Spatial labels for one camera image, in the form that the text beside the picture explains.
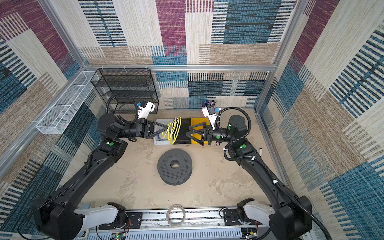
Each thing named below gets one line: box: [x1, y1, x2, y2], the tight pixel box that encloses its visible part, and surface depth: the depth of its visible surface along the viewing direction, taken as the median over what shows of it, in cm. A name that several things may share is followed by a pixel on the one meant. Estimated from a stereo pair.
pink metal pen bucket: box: [207, 104, 216, 115], surface depth 58 cm
